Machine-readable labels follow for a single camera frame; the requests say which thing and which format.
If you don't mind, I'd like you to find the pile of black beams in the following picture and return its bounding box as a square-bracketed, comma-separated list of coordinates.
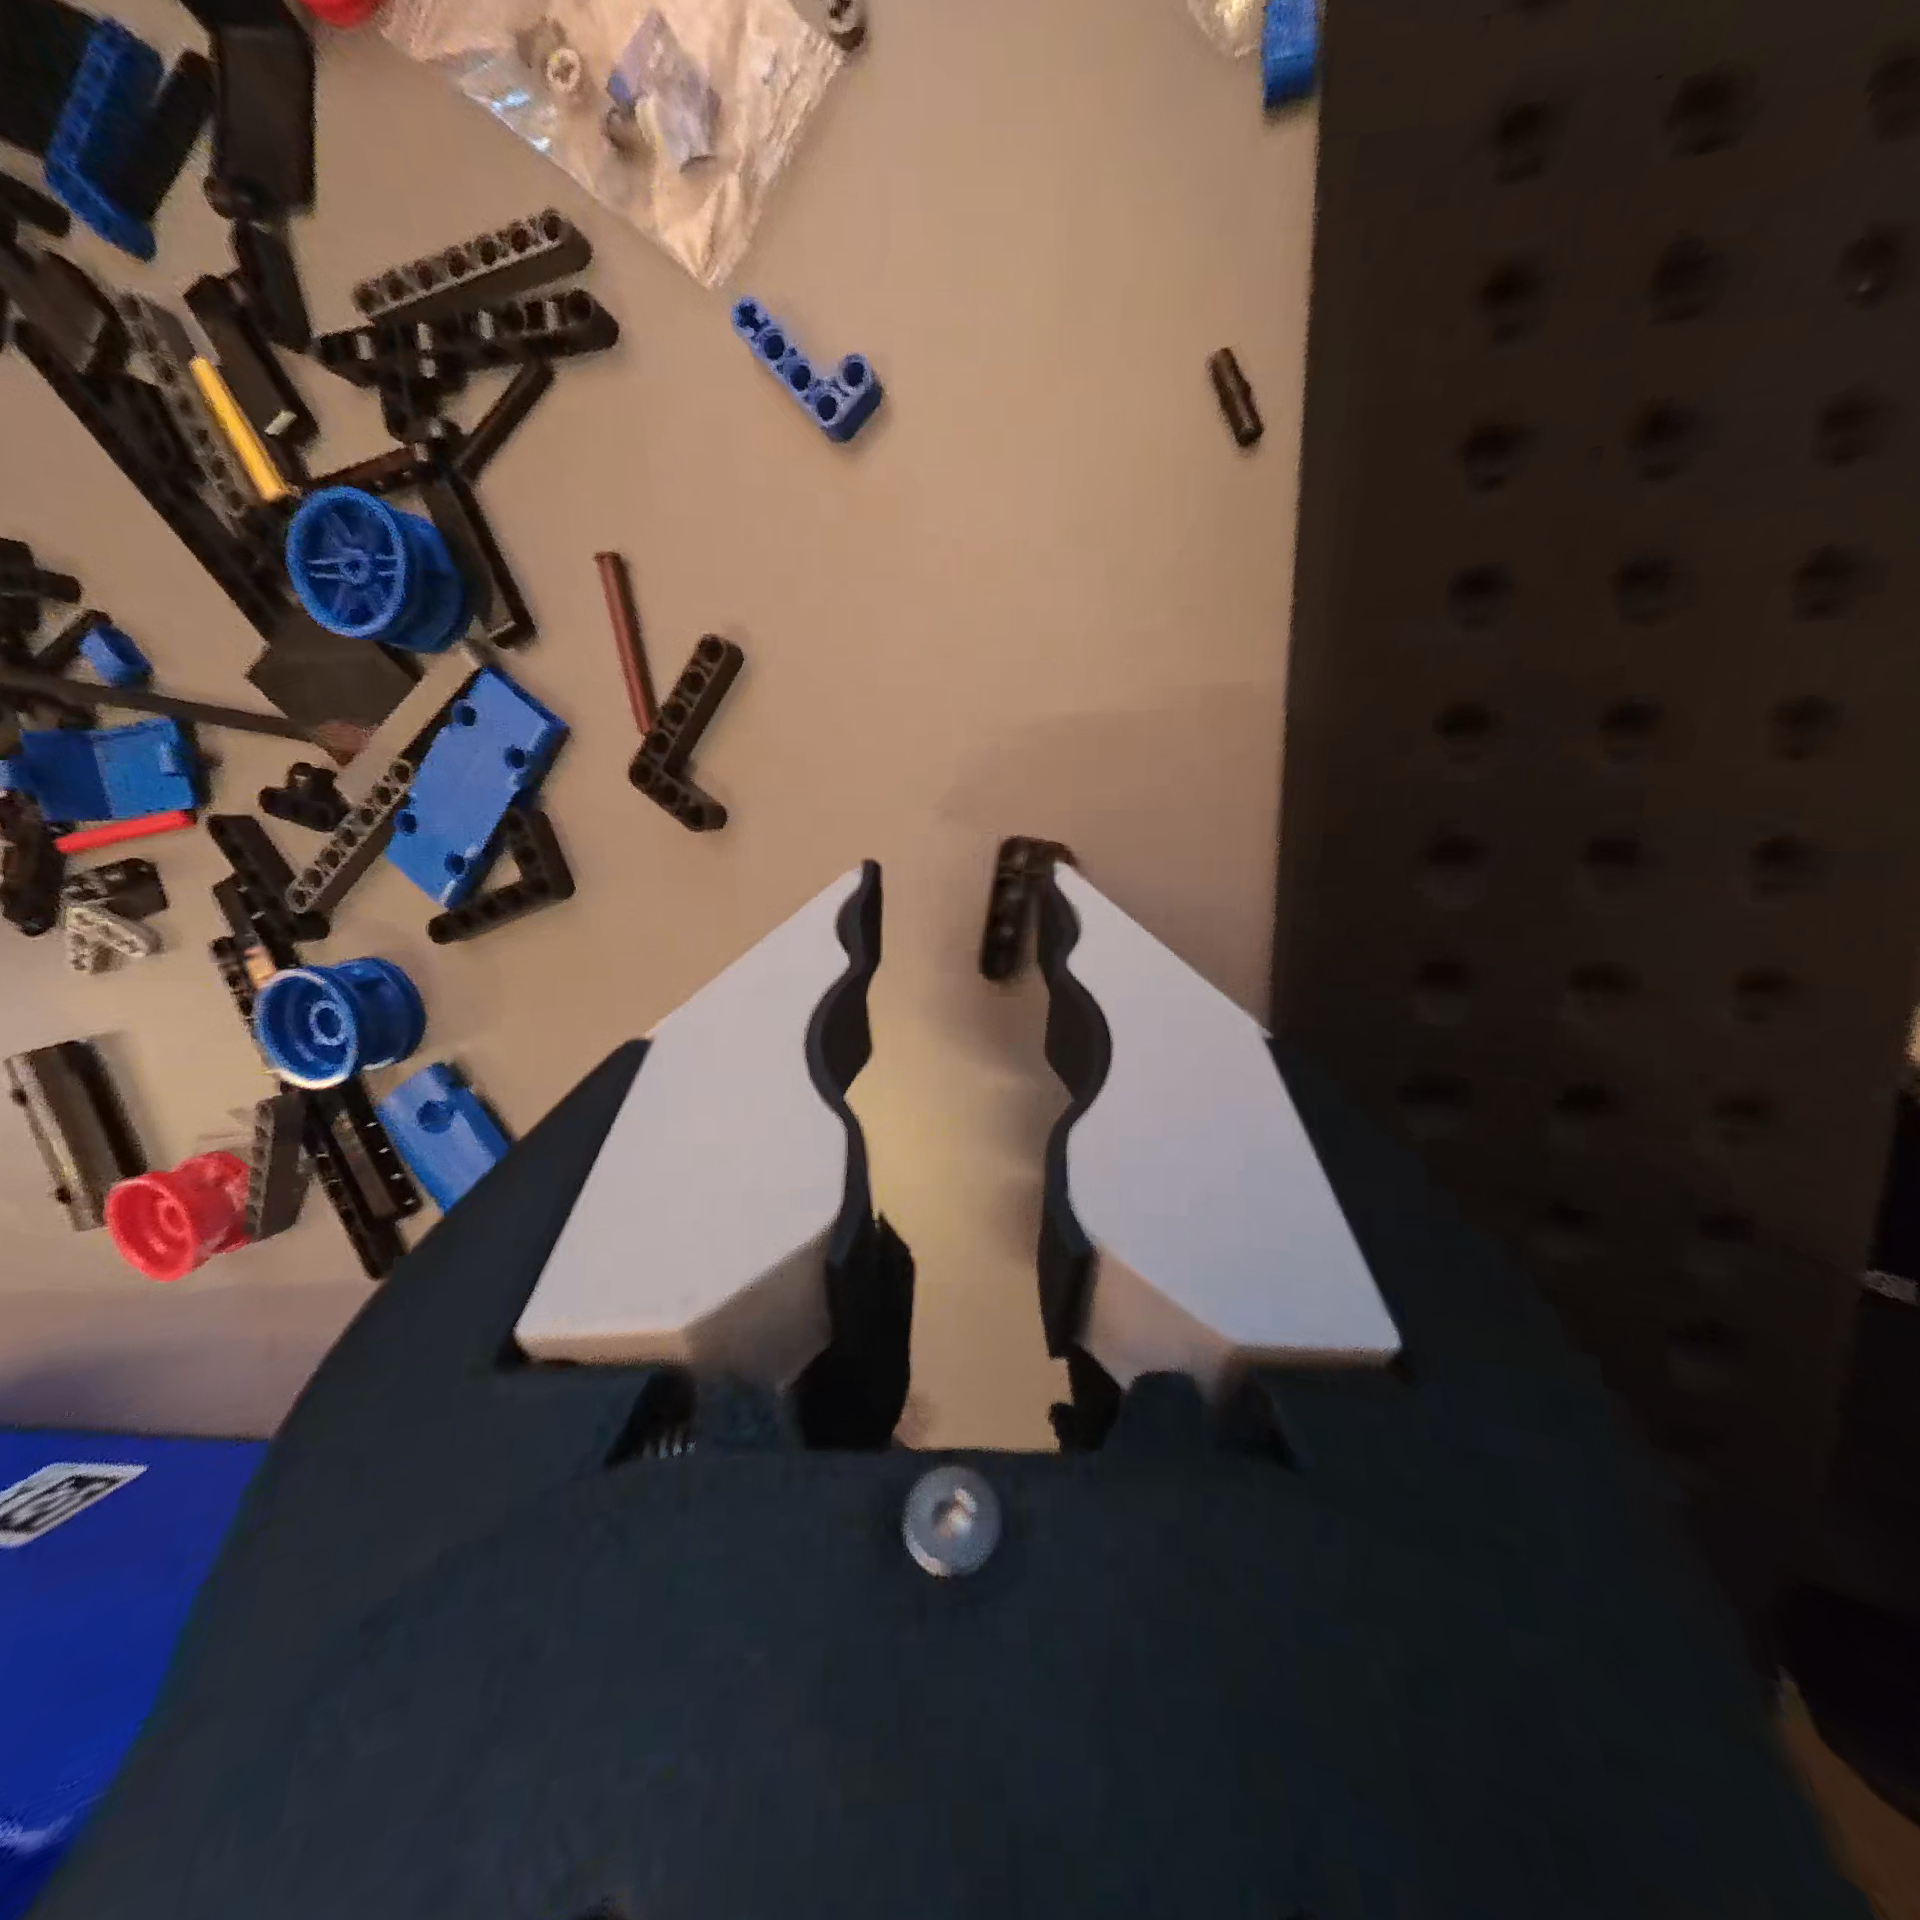
[0, 0, 624, 1276]

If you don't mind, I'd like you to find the black perforated board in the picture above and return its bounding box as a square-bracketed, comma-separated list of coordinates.
[1267, 0, 1920, 1653]

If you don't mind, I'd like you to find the short yellow axle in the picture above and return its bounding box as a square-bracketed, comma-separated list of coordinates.
[187, 352, 289, 503]

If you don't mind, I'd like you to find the black grille piece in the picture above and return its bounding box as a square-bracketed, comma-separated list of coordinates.
[2, 1038, 153, 1233]

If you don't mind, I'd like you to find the clear bag of small parts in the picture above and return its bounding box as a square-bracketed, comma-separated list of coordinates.
[382, 0, 848, 290]

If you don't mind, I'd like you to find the blue angled panel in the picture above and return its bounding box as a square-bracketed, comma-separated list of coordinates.
[0, 718, 205, 825]

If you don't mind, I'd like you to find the dark grey straight beam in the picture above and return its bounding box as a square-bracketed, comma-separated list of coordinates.
[353, 210, 591, 319]

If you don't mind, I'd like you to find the blue L-shaped beam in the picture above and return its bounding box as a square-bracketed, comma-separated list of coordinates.
[730, 295, 887, 443]

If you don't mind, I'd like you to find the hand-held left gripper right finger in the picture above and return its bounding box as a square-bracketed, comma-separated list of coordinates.
[1032, 866, 1408, 1446]

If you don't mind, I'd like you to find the blue wheel rim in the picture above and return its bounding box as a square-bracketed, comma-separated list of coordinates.
[281, 484, 481, 656]
[251, 954, 429, 1091]

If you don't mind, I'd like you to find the blue curved panel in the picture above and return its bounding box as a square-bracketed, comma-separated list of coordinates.
[374, 1062, 516, 1216]

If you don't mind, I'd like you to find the grey desk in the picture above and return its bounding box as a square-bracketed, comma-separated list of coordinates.
[0, 0, 1321, 1449]

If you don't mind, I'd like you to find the short black beam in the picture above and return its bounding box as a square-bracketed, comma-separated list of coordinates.
[979, 835, 1073, 984]

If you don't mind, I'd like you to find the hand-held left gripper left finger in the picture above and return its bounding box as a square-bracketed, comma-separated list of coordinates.
[512, 859, 922, 1446]

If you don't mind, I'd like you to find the small red wheel hub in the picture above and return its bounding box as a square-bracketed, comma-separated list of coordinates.
[104, 1153, 253, 1281]

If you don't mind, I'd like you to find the blue flat panel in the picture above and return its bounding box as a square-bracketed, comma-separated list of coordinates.
[382, 662, 571, 906]

